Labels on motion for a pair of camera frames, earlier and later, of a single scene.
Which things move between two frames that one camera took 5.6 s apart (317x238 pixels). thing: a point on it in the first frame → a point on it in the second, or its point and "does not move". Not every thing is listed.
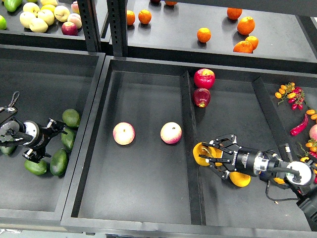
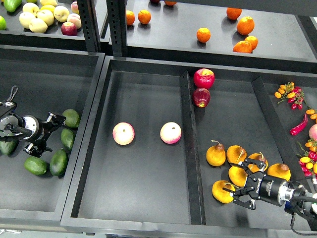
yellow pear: (201, 149) → (222, 195)
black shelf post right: (117, 17) does not move
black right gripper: (246, 160) → (258, 185)
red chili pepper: (297, 130) does not move
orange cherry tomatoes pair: (312, 112) does not move
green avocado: (35, 168) does not move
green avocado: (68, 139) does not move
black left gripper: (40, 135) → (41, 131)
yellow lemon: (49, 7) does not move
